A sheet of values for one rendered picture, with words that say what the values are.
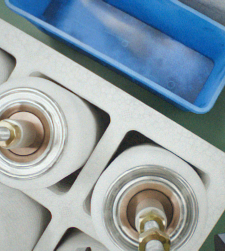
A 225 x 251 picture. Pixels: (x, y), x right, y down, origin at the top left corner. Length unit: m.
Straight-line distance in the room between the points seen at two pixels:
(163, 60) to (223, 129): 0.14
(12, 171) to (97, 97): 0.12
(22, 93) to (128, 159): 0.10
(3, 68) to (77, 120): 0.14
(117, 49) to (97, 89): 0.20
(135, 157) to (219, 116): 0.28
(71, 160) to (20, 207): 0.09
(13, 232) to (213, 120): 0.34
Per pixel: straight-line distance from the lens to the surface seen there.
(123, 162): 0.25
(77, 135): 0.26
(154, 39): 0.52
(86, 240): 0.36
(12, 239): 0.30
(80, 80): 0.33
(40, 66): 0.34
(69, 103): 0.26
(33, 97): 0.26
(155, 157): 0.25
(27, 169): 0.26
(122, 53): 0.51
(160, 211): 0.23
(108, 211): 0.26
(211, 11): 0.47
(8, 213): 0.31
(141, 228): 0.22
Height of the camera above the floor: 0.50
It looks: 85 degrees down
